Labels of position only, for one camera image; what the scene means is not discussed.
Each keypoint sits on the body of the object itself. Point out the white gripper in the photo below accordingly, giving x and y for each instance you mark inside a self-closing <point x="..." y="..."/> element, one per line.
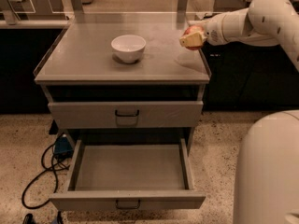
<point x="214" y="32"/>

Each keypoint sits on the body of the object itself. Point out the red apple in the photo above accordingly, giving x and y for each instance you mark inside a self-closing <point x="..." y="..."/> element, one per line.
<point x="192" y="29"/>

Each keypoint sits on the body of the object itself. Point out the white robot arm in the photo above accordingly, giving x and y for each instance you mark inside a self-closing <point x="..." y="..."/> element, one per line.
<point x="267" y="167"/>

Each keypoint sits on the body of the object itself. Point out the grey drawer cabinet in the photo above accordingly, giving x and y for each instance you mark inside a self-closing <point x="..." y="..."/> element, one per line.
<point x="83" y="68"/>

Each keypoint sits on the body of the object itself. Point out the closed grey upper drawer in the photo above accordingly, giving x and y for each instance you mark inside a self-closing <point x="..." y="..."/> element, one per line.
<point x="88" y="115"/>

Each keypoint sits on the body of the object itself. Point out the open grey lower drawer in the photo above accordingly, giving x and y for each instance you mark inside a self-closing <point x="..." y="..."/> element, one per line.
<point x="157" y="175"/>

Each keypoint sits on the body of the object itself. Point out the white ceramic bowl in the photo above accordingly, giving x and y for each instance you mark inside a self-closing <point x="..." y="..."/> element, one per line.
<point x="128" y="48"/>

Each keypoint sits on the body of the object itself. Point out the blue power box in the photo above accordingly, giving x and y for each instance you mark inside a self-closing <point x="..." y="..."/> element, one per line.
<point x="62" y="147"/>

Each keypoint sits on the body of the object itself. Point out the black drawer handle upper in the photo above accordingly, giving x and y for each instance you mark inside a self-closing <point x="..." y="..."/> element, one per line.
<point x="126" y="114"/>

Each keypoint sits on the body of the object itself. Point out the black drawer handle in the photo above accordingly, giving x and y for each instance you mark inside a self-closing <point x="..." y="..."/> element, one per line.
<point x="126" y="114"/>
<point x="127" y="205"/>

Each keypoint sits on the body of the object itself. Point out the black drawer handle lower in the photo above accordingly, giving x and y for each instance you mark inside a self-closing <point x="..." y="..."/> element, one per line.
<point x="127" y="205"/>

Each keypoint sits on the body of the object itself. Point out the white horizontal rail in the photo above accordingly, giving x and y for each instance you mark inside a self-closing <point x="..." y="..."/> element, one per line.
<point x="126" y="25"/>

